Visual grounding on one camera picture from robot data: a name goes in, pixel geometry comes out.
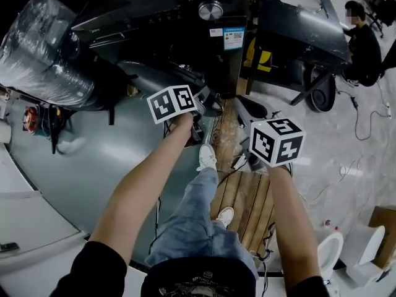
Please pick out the wooden slatted board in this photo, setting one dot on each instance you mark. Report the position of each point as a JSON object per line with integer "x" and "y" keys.
{"x": 250, "y": 206}

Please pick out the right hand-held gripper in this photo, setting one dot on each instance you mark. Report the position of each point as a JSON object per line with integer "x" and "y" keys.
{"x": 278, "y": 141}

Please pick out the blue jeans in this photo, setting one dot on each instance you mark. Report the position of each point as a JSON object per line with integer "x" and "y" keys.
{"x": 191, "y": 224}

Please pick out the plastic-wrapped appliance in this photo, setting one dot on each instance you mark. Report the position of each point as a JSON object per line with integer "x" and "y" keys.
{"x": 43, "y": 51}

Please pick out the person's left forearm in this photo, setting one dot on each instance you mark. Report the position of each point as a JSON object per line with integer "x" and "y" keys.
{"x": 136, "y": 190}

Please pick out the yellow and black object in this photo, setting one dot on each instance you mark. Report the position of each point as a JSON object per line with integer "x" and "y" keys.
{"x": 261, "y": 60}

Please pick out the white toilet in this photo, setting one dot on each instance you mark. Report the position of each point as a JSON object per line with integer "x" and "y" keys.
{"x": 355, "y": 252}

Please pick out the open cardboard box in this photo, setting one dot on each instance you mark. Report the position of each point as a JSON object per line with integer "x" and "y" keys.
{"x": 385, "y": 224}

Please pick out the red and green bucket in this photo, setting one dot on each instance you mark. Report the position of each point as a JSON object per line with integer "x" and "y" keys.
{"x": 34, "y": 119}

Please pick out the round black device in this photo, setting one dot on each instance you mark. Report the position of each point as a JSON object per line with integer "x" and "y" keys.
{"x": 323, "y": 94}

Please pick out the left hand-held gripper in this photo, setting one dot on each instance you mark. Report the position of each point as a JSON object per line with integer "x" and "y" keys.
{"x": 170, "y": 104}

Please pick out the black printed t-shirt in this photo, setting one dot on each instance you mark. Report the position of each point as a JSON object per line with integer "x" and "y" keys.
{"x": 198, "y": 280}

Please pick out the dark grey washing machine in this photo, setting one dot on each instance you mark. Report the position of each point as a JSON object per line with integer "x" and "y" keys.
{"x": 161, "y": 8}

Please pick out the person's right forearm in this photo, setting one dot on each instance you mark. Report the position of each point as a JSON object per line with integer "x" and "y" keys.
{"x": 290, "y": 215}

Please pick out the white sneaker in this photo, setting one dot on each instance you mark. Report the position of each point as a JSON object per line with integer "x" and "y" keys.
{"x": 206, "y": 156}
{"x": 225, "y": 216}

